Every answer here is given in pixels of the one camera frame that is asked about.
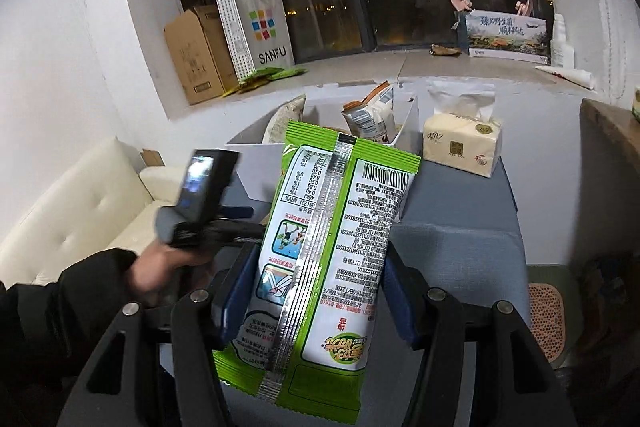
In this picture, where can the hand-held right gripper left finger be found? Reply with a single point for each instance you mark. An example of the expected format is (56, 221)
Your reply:
(235, 307)

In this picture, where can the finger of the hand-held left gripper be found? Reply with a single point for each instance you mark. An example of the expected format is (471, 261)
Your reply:
(237, 236)
(239, 213)

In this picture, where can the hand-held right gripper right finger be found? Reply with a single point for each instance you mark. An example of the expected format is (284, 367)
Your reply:
(400, 302)

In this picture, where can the white storage box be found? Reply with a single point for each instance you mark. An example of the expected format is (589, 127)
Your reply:
(250, 179)

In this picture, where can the green seaweed snack packet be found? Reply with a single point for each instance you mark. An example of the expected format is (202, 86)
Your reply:
(340, 232)

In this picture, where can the beige snack packet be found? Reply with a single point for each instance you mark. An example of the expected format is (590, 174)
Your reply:
(282, 117)
(382, 94)
(365, 122)

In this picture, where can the person's left forearm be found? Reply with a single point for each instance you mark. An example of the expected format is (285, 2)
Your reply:
(60, 312)

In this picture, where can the person's left hand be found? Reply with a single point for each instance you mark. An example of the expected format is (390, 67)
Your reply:
(160, 272)

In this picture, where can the brown cardboard scrap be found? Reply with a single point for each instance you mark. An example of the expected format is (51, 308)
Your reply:
(151, 158)

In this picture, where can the cream leather sofa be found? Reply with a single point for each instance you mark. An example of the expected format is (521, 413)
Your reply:
(75, 207)

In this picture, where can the brown cardboard box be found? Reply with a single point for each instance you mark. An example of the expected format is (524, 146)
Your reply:
(197, 57)

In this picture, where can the green stool with orange mesh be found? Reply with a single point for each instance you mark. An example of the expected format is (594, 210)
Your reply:
(552, 317)

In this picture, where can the cream tissue pack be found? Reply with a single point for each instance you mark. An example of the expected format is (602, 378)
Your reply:
(460, 147)

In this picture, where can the white paper shopping bag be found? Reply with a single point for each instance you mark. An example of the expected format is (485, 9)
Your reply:
(257, 32)

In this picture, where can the brown wrapper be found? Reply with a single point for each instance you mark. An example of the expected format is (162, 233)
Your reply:
(446, 50)

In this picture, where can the brown wooden shelf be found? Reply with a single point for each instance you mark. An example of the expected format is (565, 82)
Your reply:
(615, 137)

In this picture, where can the rolled white paper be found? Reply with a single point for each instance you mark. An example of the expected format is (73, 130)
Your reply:
(567, 77)

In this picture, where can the landscape print box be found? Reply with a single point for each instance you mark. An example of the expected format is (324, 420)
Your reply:
(510, 37)

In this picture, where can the pink ornament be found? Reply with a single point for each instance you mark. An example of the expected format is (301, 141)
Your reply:
(525, 7)
(459, 3)

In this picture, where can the white plastic bottle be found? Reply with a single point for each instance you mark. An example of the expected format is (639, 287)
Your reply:
(562, 44)

